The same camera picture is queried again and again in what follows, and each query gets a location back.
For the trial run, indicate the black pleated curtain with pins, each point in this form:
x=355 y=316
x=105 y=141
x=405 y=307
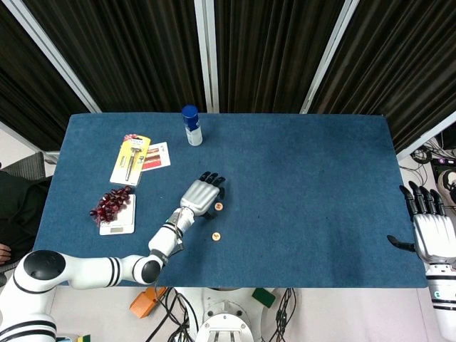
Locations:
x=270 y=53
x=28 y=96
x=402 y=71
x=135 y=53

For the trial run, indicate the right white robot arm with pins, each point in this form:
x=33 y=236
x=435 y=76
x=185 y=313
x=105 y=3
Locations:
x=443 y=299

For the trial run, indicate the white kitchen scale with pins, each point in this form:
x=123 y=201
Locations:
x=123 y=222

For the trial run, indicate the green block under table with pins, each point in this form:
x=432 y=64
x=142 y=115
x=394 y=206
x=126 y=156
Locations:
x=263 y=297

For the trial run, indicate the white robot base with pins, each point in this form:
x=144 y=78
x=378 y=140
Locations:
x=224 y=320

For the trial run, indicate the bunch of red grapes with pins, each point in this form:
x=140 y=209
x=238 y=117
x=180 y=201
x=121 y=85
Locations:
x=112 y=203

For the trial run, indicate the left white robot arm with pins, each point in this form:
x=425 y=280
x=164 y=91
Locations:
x=89 y=272

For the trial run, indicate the razor in yellow card package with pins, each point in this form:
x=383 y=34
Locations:
x=128 y=160

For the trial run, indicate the blue capped white bottle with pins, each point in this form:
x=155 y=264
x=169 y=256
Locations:
x=193 y=130

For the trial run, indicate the white black sneaker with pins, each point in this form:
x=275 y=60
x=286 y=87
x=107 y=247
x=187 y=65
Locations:
x=448 y=187

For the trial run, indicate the wooden token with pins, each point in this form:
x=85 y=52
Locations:
x=218 y=206
x=216 y=236

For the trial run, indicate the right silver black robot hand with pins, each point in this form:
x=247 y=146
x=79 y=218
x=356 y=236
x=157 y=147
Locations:
x=434 y=238

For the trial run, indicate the white red printed leaflet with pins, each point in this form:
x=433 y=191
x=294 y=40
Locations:
x=158 y=158

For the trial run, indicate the grey mesh chair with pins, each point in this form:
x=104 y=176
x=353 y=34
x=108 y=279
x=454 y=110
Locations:
x=26 y=165

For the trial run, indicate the orange box under table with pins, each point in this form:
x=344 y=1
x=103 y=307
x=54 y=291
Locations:
x=142 y=304

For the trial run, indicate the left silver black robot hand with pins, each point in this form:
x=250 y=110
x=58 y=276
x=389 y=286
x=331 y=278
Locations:
x=201 y=194

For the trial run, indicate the white frame post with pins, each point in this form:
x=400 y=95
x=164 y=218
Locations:
x=327 y=60
x=207 y=53
x=53 y=57

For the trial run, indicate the blue table cloth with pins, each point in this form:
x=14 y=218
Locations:
x=303 y=199

